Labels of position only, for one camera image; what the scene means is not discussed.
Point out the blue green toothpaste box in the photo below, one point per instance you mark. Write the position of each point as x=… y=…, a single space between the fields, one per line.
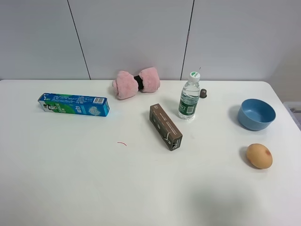
x=74 y=104

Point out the brown rectangular carton box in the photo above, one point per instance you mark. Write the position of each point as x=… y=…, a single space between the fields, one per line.
x=168 y=131

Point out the clear plastic water bottle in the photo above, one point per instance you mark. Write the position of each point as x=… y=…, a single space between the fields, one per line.
x=189 y=97

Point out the brown egg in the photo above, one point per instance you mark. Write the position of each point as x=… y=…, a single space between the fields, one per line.
x=259 y=156

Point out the blue plastic bowl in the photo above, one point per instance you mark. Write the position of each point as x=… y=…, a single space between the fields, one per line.
x=255 y=114

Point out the small grey coffee capsule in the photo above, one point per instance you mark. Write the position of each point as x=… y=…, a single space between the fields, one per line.
x=203 y=93

